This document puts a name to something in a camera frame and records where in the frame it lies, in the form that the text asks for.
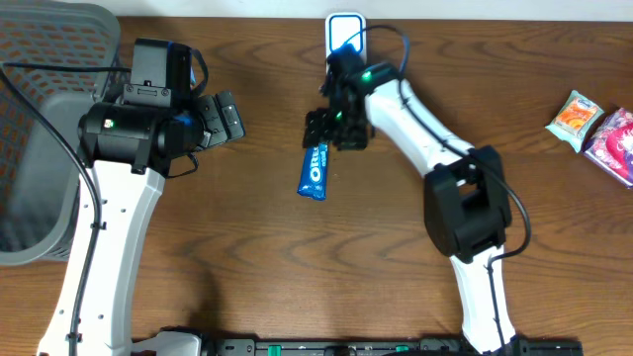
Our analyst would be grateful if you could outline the blue Oreo cookie pack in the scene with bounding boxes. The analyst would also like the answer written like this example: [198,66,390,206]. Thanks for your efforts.
[297,143,328,201]

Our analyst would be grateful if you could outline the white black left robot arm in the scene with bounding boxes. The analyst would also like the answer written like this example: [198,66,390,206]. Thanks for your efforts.
[37,91,245,355]

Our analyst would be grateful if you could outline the white barcode scanner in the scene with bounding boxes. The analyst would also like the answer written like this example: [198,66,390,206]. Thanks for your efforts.
[325,12,367,63]

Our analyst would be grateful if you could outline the purple Carefree pad pack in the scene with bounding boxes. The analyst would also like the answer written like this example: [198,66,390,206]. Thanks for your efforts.
[584,108,632,189]

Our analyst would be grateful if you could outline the green wet wipes pack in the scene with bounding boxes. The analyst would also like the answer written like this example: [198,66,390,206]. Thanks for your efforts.
[545,90,604,153]

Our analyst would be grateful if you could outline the grey plastic basket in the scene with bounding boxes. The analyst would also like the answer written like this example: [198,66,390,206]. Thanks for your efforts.
[1,1,121,265]

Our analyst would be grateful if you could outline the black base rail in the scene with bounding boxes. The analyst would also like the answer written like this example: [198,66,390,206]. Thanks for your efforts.
[192,338,584,356]

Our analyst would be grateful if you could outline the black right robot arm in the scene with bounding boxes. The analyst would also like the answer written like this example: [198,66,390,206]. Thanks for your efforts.
[304,64,516,354]

